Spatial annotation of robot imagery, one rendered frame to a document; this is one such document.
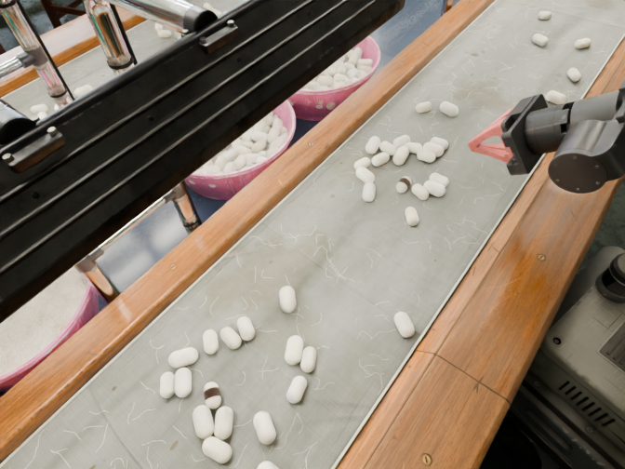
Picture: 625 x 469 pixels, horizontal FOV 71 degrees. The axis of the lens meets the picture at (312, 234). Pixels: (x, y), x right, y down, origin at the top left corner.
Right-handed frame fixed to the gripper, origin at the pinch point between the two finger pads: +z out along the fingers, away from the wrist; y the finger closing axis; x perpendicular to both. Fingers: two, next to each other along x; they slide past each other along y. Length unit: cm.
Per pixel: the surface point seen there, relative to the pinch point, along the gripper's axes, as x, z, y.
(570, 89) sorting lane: 9.8, 1.6, -35.1
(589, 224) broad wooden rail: 16.3, -10.8, -0.8
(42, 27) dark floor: -116, 272, -42
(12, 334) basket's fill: -16, 32, 61
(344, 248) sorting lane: 1.4, 11.0, 22.3
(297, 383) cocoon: 4.8, 3.7, 42.3
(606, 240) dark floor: 85, 27, -78
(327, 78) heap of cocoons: -16.7, 32.9, -10.4
